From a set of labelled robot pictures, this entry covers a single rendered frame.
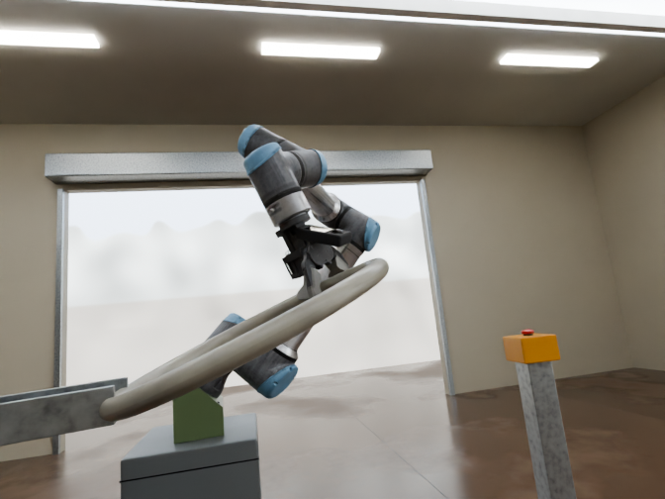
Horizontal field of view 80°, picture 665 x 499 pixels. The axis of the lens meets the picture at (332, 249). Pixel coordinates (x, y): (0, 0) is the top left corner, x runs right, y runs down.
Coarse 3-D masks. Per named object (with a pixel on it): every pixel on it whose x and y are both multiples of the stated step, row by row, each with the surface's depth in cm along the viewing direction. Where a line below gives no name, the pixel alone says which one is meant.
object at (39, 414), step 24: (96, 384) 62; (120, 384) 63; (0, 408) 49; (24, 408) 50; (48, 408) 51; (72, 408) 52; (96, 408) 53; (0, 432) 49; (24, 432) 50; (48, 432) 51; (72, 432) 51
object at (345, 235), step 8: (296, 232) 84; (304, 232) 83; (312, 232) 82; (320, 232) 81; (328, 232) 81; (336, 232) 80; (344, 232) 81; (304, 240) 84; (312, 240) 82; (320, 240) 81; (328, 240) 80; (336, 240) 79; (344, 240) 80
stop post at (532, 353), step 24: (528, 336) 128; (552, 336) 125; (528, 360) 123; (552, 360) 124; (528, 384) 125; (552, 384) 124; (528, 408) 126; (552, 408) 123; (528, 432) 128; (552, 432) 122; (552, 456) 121; (552, 480) 119
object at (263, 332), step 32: (352, 288) 50; (256, 320) 88; (288, 320) 44; (320, 320) 46; (192, 352) 80; (224, 352) 43; (256, 352) 43; (160, 384) 43; (192, 384) 43; (128, 416) 46
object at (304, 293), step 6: (312, 270) 81; (312, 276) 80; (318, 276) 81; (306, 282) 82; (318, 282) 81; (300, 288) 83; (306, 288) 82; (312, 288) 79; (318, 288) 80; (300, 294) 83; (306, 294) 81; (312, 294) 79
